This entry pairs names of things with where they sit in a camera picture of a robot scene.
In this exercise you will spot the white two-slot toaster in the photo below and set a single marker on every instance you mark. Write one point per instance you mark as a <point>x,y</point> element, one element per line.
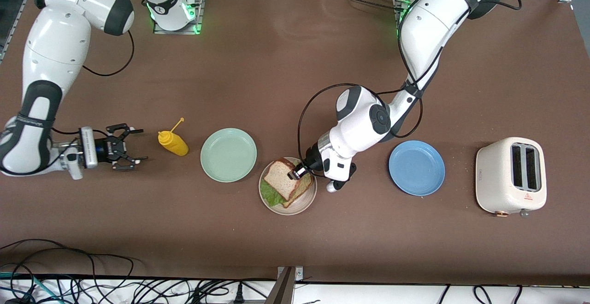
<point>495,184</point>

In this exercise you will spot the mint green plate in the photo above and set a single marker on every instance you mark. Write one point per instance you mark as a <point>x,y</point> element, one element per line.
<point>228,156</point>

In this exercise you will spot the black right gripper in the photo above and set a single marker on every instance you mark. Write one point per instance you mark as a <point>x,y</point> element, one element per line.
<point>105,150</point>

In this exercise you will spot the beige plate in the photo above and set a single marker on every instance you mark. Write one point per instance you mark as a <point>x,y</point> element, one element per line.
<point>304,202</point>

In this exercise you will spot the black power plug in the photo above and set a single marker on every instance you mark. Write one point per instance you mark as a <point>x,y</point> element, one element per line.
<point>238,295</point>

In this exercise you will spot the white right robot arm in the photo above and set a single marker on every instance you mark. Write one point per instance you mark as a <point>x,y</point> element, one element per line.
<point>55,50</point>

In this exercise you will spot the yellow mustard squeeze bottle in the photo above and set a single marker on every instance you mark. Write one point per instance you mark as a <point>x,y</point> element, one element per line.
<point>174,145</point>

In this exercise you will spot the brown table cover mat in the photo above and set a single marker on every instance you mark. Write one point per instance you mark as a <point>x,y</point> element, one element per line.
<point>295,64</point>

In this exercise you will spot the blue plate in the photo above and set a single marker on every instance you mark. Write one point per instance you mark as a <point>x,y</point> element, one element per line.
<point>417,168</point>

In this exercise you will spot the brown bread slice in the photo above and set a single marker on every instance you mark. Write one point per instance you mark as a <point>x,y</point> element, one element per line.
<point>305,189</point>
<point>279,177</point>

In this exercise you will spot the silver corner bracket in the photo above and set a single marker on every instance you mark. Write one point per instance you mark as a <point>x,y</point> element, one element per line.
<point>298,274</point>

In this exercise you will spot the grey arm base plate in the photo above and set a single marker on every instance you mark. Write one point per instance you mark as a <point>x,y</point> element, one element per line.
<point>397,6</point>
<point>200,4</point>

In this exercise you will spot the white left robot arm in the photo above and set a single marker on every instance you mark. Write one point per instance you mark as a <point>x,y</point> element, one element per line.
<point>364,133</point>

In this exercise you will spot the grey metal post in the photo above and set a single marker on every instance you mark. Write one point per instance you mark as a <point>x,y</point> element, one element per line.
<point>282,291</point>

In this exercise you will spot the green lettuce leaf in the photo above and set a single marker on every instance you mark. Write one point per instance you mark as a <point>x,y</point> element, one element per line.
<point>269,197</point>

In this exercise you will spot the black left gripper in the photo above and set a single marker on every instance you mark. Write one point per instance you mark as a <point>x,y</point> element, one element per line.
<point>310,161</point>

